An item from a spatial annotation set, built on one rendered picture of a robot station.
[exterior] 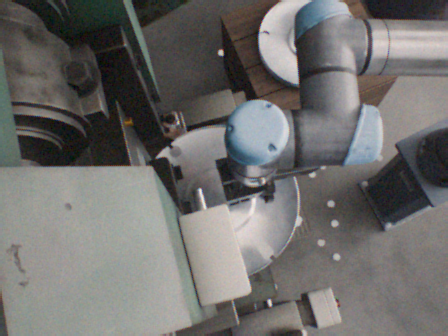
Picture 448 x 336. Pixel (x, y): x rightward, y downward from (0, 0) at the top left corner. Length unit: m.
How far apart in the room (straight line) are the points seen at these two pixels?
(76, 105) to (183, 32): 1.61
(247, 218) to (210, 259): 0.56
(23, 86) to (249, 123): 0.32
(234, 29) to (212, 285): 1.25
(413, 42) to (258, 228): 0.43
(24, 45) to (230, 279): 0.22
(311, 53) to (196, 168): 0.38
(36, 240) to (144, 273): 0.06
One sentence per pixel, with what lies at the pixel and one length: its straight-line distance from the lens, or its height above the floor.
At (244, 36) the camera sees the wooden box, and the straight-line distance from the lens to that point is 1.58.
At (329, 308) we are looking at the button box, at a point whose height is 0.63.
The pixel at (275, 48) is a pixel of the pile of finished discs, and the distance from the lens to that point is 1.53.
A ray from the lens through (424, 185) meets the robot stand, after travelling 1.39.
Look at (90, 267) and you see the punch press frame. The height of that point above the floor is 1.47.
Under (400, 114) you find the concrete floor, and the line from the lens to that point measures 1.93.
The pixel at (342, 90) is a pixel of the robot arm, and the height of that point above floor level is 1.13.
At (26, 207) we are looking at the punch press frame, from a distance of 0.27.
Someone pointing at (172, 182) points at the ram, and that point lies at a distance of 0.78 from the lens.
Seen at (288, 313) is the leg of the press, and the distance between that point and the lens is 1.09.
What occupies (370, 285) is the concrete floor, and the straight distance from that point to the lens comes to 1.78.
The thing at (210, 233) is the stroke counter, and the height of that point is 1.34.
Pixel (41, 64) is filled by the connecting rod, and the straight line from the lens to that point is 0.39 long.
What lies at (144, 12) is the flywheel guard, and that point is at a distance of 0.93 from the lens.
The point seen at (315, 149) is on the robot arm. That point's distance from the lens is 0.64.
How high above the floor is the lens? 1.73
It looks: 75 degrees down
